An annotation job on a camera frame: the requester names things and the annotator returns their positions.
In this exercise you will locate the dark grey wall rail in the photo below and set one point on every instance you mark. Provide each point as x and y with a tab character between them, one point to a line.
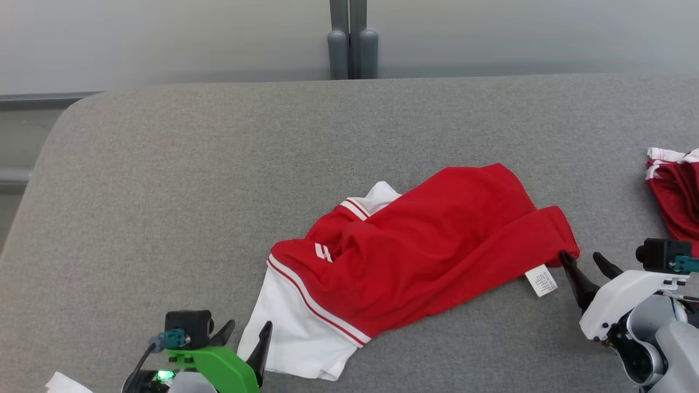
49	99

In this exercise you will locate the grey metal double post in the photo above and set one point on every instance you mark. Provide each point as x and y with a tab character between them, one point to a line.
352	49

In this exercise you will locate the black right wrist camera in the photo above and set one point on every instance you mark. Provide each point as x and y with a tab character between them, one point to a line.
661	254

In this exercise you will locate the red and white basketball jersey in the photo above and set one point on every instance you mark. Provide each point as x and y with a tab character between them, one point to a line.
426	245

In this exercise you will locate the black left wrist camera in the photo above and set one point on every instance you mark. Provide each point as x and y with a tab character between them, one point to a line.
188	325

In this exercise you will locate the red shorts with white trim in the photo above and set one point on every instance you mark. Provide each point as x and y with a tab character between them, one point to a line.
680	196

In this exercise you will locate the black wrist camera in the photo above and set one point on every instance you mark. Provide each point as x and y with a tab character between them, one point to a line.
188	325
661	254

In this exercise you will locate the grey curved metal pipe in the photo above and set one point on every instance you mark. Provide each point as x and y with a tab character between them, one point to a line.
13	174

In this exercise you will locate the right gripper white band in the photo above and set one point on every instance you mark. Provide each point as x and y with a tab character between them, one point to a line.
617	300

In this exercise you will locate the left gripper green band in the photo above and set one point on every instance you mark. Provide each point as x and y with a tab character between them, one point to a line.
224	368

